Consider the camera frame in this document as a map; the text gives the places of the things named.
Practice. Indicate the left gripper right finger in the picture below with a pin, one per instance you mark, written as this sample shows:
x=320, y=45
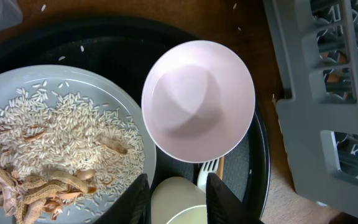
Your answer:
x=223, y=207

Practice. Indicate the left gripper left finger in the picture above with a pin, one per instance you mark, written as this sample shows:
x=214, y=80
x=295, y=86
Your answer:
x=132, y=207

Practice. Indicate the wooden chopstick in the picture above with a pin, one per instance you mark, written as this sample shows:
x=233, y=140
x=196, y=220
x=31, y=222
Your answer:
x=220, y=169

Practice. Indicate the cream cup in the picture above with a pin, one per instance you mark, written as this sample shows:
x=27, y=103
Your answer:
x=176, y=200

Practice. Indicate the white plastic fork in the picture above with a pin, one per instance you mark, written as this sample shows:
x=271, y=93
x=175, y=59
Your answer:
x=206, y=168

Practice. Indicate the grey plate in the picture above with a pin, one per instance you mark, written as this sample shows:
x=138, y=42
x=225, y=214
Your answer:
x=65, y=79

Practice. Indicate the pink bowl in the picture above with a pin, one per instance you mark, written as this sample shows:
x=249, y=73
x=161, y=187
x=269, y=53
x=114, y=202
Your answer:
x=198, y=101

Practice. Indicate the peanut shells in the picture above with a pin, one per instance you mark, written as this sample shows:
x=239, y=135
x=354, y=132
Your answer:
x=46, y=167

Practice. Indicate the rice pile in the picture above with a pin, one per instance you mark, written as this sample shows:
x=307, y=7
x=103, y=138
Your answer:
x=51, y=107

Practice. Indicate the grey dishwasher rack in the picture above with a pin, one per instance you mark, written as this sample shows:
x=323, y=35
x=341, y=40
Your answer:
x=316, y=46

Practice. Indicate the black round tray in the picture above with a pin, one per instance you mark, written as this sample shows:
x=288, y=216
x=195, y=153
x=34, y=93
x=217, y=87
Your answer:
x=123, y=50

